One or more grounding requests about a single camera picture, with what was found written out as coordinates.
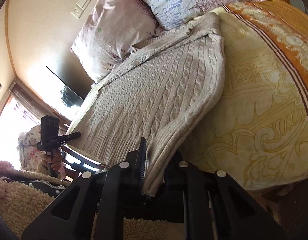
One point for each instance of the beige cable knit sweater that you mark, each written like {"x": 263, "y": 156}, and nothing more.
{"x": 160, "y": 93}

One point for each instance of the pink floral pillow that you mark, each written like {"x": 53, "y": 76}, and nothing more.
{"x": 109, "y": 33}

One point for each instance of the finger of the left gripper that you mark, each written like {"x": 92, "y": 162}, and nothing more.
{"x": 69, "y": 137}

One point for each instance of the white wall socket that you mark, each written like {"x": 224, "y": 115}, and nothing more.
{"x": 77, "y": 12}

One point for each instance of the yellow patterned bed sheet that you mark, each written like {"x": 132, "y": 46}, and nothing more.
{"x": 258, "y": 131}

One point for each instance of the person's left hand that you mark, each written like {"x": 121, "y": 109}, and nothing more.
{"x": 55, "y": 160}

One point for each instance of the floral cushion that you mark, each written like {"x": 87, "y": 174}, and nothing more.
{"x": 29, "y": 156}

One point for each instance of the white wall switch plate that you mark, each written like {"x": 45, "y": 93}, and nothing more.
{"x": 83, "y": 4}

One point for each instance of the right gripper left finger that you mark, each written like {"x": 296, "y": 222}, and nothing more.
{"x": 136, "y": 170}

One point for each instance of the black flat monitor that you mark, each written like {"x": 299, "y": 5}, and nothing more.
{"x": 68, "y": 97}

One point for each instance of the cream fluffy rug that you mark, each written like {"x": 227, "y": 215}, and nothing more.
{"x": 21, "y": 203}

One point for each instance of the orange patterned blanket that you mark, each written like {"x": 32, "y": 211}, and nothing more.
{"x": 284, "y": 29}

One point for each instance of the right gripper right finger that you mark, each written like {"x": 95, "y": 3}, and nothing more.
{"x": 175, "y": 170}

